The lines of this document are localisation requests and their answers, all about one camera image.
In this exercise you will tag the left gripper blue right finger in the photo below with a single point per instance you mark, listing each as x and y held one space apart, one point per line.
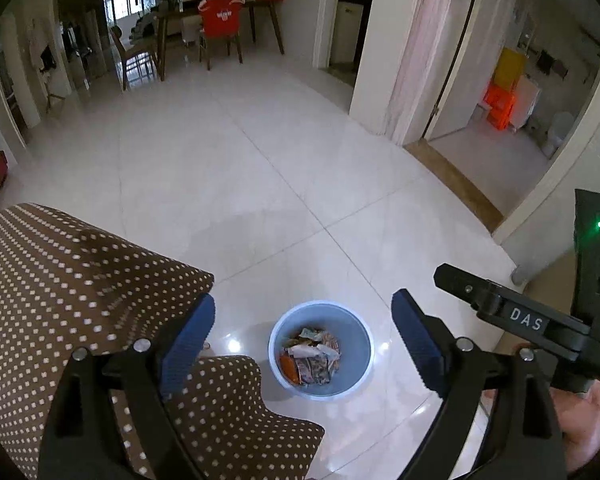
522 439

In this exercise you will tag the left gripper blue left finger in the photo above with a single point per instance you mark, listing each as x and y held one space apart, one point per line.
82 439

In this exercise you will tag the light blue trash bin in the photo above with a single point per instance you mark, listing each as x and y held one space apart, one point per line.
356 347

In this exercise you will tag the trash inside bin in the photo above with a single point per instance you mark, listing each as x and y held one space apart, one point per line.
311 357

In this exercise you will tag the person's right hand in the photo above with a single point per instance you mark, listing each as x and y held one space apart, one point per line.
578 417

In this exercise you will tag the brown polka dot tablecloth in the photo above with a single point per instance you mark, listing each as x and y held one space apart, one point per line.
65 284

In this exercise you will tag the orange plastic stool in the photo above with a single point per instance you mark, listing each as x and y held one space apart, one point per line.
501 104

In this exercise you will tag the yellow box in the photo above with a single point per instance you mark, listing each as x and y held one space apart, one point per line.
509 69

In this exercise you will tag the pink lace door curtain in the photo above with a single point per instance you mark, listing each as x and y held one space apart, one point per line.
415 67

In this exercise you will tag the coat stand with clothes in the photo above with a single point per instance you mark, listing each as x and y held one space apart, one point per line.
44 63

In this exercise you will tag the wooden dining chair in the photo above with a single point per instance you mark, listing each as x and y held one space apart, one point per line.
146 46

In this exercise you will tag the wooden dining table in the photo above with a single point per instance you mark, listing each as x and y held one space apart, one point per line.
165 16

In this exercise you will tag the chair with red jersey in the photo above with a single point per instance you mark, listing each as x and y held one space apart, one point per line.
220 20

